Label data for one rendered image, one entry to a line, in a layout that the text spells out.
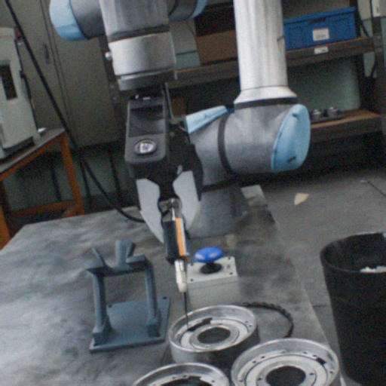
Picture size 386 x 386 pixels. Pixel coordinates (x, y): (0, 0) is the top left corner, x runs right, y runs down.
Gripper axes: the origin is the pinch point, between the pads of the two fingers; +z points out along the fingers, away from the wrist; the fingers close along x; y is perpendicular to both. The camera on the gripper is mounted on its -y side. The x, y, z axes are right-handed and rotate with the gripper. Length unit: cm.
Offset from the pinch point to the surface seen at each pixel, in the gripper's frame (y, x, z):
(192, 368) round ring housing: -15.8, -0.9, 9.7
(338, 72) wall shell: 388, -106, 18
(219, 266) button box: 7.2, -4.4, 8.3
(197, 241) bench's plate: 33.0, 0.1, 13.2
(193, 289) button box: 4.1, -0.4, 9.9
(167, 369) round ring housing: -15.8, 1.7, 9.4
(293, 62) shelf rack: 328, -63, 0
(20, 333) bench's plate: 5.5, 26.0, 13.3
